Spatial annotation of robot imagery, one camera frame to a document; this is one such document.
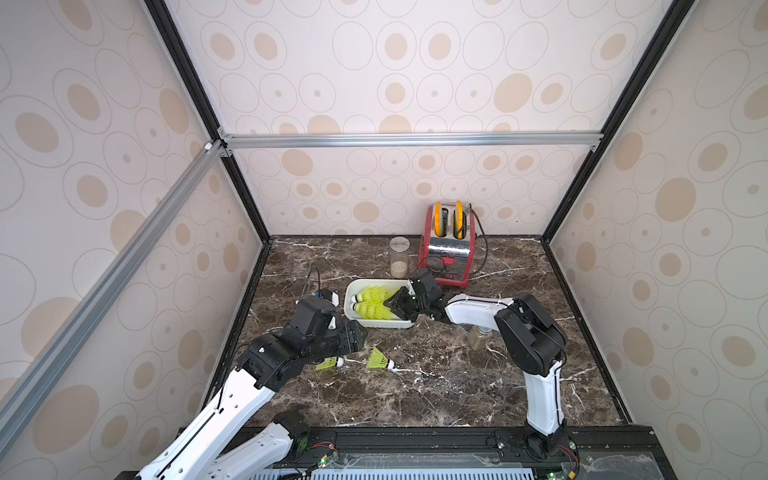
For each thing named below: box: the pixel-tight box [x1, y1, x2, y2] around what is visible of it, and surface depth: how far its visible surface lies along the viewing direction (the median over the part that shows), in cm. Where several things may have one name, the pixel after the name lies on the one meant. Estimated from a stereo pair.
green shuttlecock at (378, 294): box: [351, 286, 400, 303], surface depth 100 cm
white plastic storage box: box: [344, 278, 415, 329], surface depth 96 cm
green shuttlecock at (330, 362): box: [315, 356, 344, 371], surface depth 87 cm
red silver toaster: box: [418, 201, 477, 289], surface depth 99 cm
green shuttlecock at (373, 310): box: [352, 301, 395, 320], surface depth 96 cm
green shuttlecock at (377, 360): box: [366, 346, 395, 372], surface depth 87 cm
